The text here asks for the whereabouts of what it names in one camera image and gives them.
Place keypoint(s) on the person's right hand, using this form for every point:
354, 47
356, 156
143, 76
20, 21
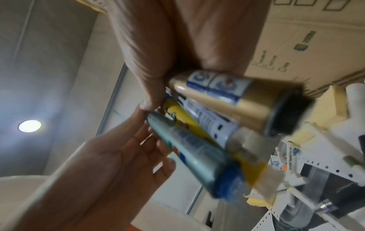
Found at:
182, 33

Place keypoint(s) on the person's left hand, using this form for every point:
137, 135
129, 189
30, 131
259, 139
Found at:
114, 158

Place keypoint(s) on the teal tube with blue cap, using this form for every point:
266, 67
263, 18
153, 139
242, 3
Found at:
194, 155

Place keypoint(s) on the yellow tube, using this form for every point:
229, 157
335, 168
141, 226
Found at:
185, 119

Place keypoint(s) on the white tube with clear cap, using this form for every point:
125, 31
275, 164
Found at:
205, 117

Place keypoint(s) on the gold tube with black cap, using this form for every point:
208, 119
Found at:
251, 106

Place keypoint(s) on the person's left forearm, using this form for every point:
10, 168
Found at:
74, 198

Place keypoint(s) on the round ceiling light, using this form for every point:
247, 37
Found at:
30, 125

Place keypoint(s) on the large cardboard box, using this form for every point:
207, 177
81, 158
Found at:
310, 45

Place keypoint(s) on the white marker pen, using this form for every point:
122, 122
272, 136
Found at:
293, 158

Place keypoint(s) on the white perforated metal shelf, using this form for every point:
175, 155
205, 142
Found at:
319, 158

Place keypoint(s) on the white pen with green tip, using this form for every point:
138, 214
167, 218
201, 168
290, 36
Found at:
302, 194

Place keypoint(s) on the green capped marker pen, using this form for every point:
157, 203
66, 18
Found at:
353, 163

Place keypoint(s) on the small silver cylinder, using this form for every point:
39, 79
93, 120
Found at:
328, 206

